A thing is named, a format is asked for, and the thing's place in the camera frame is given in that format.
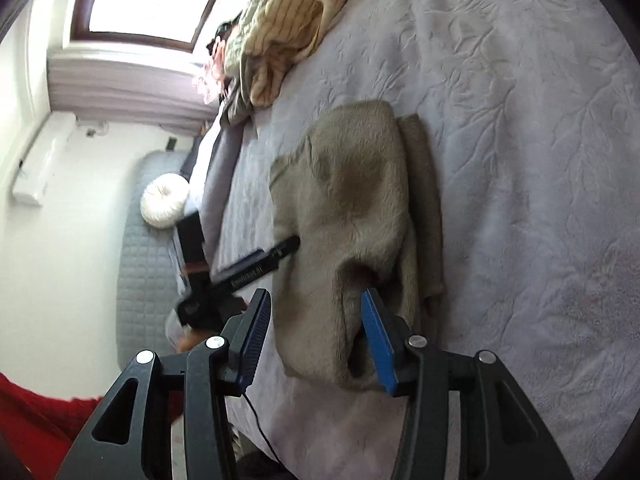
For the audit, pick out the white air conditioner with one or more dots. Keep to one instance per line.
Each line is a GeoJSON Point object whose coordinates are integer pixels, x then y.
{"type": "Point", "coordinates": [42, 160]}

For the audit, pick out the pink patterned cloth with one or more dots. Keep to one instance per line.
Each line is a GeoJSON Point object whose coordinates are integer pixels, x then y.
{"type": "Point", "coordinates": [212, 70]}

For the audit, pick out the person's red clothing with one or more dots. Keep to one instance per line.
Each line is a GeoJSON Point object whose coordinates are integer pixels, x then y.
{"type": "Point", "coordinates": [35, 420]}

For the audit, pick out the olive knit sweater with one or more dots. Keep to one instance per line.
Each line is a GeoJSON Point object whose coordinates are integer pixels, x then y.
{"type": "Point", "coordinates": [350, 210]}

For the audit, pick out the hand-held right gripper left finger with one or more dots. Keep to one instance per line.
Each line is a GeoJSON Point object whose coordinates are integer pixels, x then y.
{"type": "Point", "coordinates": [254, 342]}

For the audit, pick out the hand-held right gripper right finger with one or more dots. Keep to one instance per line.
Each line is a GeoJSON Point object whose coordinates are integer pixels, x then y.
{"type": "Point", "coordinates": [380, 345]}

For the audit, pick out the mauve curtain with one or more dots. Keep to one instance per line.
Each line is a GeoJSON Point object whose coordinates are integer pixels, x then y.
{"type": "Point", "coordinates": [125, 90]}

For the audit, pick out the white round cushion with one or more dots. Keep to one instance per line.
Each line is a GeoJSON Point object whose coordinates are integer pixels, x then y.
{"type": "Point", "coordinates": [164, 202]}

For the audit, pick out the cream striped comforter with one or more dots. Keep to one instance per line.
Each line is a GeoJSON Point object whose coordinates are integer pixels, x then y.
{"type": "Point", "coordinates": [285, 20]}

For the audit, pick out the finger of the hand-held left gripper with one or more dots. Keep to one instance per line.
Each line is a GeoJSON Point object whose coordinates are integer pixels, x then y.
{"type": "Point", "coordinates": [255, 265]}

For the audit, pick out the brown framed window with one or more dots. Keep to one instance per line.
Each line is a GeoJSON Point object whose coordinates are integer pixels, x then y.
{"type": "Point", "coordinates": [150, 0]}

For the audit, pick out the lavender embossed bedspread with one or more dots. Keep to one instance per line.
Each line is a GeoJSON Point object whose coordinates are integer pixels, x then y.
{"type": "Point", "coordinates": [525, 160]}

